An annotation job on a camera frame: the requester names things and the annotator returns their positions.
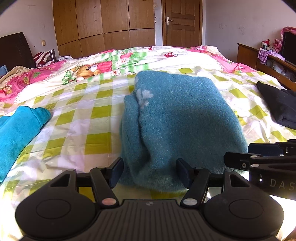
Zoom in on dark wooden headboard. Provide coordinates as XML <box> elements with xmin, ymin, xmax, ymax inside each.
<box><xmin>0</xmin><ymin>32</ymin><xmax>36</xmax><ymax>71</ymax></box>

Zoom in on red white striped pillow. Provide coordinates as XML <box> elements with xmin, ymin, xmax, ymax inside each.
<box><xmin>33</xmin><ymin>51</ymin><xmax>52</xmax><ymax>65</ymax></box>

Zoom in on teal fuzzy sweater white flowers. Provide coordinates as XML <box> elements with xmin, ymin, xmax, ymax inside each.
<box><xmin>119</xmin><ymin>71</ymin><xmax>248</xmax><ymax>192</ymax></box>

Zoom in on blue pillow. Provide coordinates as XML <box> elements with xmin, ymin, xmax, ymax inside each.
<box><xmin>0</xmin><ymin>65</ymin><xmax>8</xmax><ymax>77</ymax></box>

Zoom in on red white plush toy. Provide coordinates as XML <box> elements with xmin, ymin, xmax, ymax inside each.
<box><xmin>261</xmin><ymin>39</ymin><xmax>270</xmax><ymax>51</ymax></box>

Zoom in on metal thermos cup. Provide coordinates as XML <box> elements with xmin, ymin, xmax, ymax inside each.
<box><xmin>49</xmin><ymin>49</ymin><xmax>56</xmax><ymax>62</ymax></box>

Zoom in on bright turquoise folded garment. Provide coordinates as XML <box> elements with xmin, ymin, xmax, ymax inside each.
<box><xmin>1</xmin><ymin>106</ymin><xmax>51</xmax><ymax>181</ymax></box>

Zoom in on colourful checked cartoon bedspread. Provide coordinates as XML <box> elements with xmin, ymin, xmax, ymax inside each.
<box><xmin>1</xmin><ymin>46</ymin><xmax>295</xmax><ymax>240</ymax></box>

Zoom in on brown wooden door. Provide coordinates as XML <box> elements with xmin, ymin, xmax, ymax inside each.
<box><xmin>162</xmin><ymin>0</ymin><xmax>203</xmax><ymax>47</ymax></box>

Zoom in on black garment on bed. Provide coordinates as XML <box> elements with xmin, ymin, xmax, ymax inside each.
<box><xmin>256</xmin><ymin>81</ymin><xmax>296</xmax><ymax>130</ymax></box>

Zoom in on purple patterned cloth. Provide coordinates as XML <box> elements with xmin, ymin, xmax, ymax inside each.
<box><xmin>257</xmin><ymin>48</ymin><xmax>269</xmax><ymax>65</ymax></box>

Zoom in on wooden side cabinet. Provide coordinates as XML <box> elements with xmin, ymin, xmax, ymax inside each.
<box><xmin>237</xmin><ymin>43</ymin><xmax>295</xmax><ymax>91</ymax></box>

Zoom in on brown wooden wardrobe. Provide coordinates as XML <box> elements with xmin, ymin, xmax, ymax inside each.
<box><xmin>53</xmin><ymin>0</ymin><xmax>156</xmax><ymax>59</ymax></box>

